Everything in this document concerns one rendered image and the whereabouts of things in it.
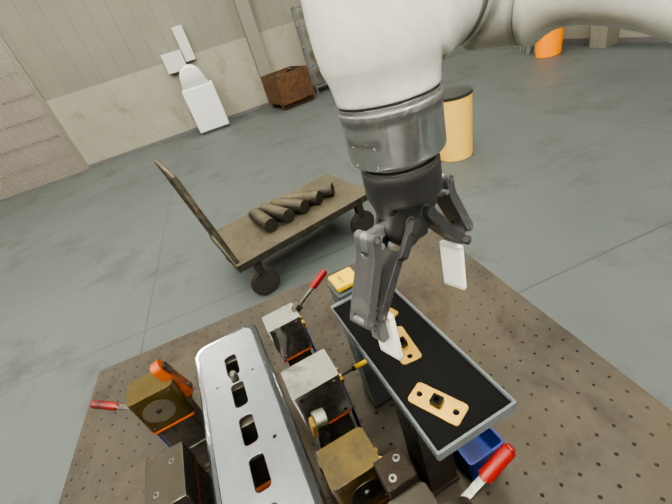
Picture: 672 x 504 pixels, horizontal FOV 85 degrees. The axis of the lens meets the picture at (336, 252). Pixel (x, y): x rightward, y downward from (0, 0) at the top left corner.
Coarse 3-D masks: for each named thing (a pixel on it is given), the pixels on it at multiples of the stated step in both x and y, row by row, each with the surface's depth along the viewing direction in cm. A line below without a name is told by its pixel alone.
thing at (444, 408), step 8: (424, 384) 58; (416, 392) 57; (424, 392) 57; (432, 392) 57; (440, 392) 56; (408, 400) 57; (416, 400) 56; (424, 400) 56; (432, 400) 55; (440, 400) 54; (448, 400) 55; (456, 400) 55; (424, 408) 55; (432, 408) 55; (440, 408) 54; (448, 408) 54; (456, 408) 54; (464, 408) 53; (440, 416) 53; (448, 416) 53; (456, 416) 53; (456, 424) 52
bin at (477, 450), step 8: (488, 432) 88; (496, 432) 85; (472, 440) 93; (480, 440) 93; (488, 440) 90; (496, 440) 86; (464, 448) 92; (472, 448) 92; (480, 448) 91; (488, 448) 91; (496, 448) 82; (456, 456) 88; (464, 456) 83; (472, 456) 90; (480, 456) 90; (488, 456) 83; (464, 464) 85; (472, 464) 81; (480, 464) 83; (472, 472) 84; (472, 480) 86
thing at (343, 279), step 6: (342, 270) 89; (348, 270) 88; (330, 276) 88; (336, 276) 88; (342, 276) 87; (348, 276) 86; (330, 282) 88; (336, 282) 86; (342, 282) 85; (348, 282) 85; (336, 288) 84; (342, 288) 84
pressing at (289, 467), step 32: (224, 352) 100; (256, 352) 97; (224, 384) 91; (256, 384) 88; (224, 416) 83; (256, 416) 81; (288, 416) 78; (224, 448) 76; (256, 448) 75; (288, 448) 73; (224, 480) 71; (288, 480) 68
